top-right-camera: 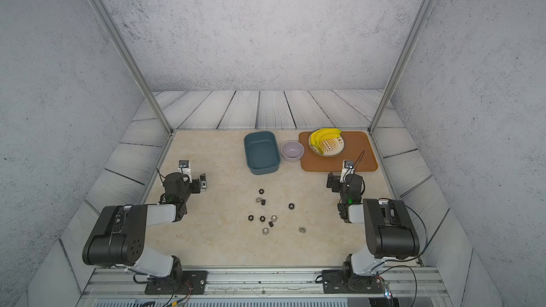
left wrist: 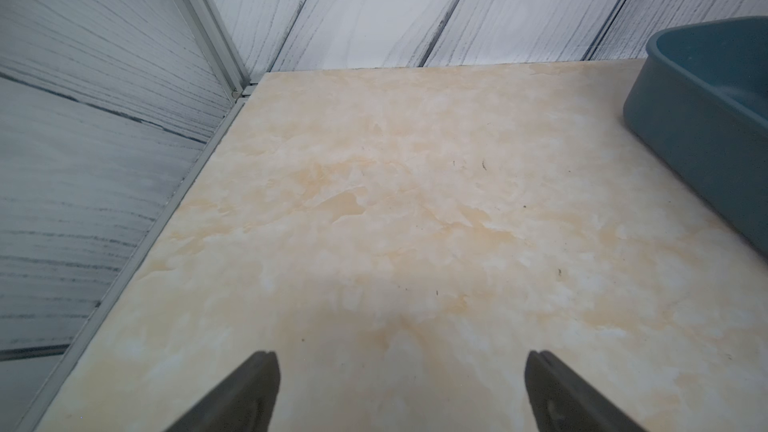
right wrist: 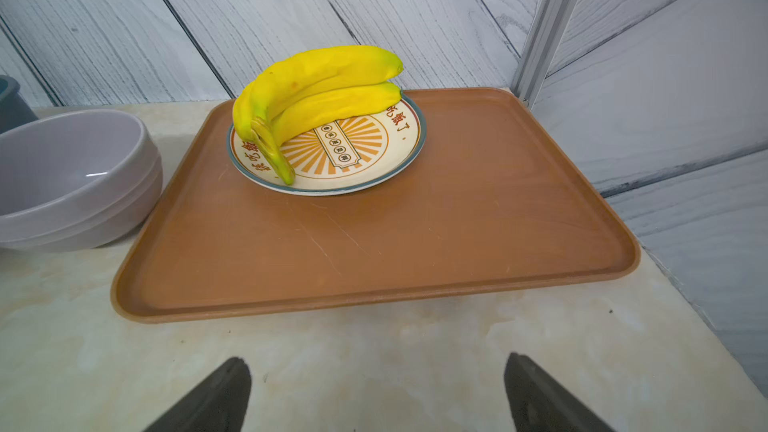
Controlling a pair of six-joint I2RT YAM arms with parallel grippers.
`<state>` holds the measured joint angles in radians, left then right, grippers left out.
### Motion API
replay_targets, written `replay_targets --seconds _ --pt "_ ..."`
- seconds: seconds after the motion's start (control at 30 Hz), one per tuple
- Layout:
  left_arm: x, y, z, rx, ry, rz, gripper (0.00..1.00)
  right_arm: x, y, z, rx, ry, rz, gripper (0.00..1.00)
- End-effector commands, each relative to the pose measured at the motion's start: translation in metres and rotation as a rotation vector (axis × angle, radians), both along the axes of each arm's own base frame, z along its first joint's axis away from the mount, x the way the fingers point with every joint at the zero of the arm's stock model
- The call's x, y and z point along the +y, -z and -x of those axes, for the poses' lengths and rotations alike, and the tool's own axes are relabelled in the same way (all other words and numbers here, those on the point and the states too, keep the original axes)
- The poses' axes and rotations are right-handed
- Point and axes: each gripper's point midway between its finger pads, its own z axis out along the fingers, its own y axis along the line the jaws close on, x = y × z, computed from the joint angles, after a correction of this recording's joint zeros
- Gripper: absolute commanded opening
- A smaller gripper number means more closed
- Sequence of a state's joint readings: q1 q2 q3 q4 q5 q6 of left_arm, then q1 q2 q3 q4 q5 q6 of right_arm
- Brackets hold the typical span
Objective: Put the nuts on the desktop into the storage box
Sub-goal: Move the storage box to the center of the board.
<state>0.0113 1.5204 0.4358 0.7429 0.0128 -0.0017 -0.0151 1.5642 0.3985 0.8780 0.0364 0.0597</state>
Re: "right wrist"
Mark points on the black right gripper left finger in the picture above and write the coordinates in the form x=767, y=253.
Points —
x=218, y=403

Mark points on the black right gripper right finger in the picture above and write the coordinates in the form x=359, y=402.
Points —
x=538, y=402

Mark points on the teal plastic storage box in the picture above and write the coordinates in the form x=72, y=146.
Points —
x=14, y=110

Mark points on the brown plastic tray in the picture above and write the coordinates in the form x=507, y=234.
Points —
x=490, y=204

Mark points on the lilac grey bowl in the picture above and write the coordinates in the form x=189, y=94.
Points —
x=77, y=180

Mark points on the patterned ceramic plate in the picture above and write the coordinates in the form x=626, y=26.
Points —
x=340, y=157

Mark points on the yellow banana bunch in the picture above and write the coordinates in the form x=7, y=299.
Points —
x=311, y=89

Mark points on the aluminium frame post right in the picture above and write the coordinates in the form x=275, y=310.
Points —
x=547, y=30

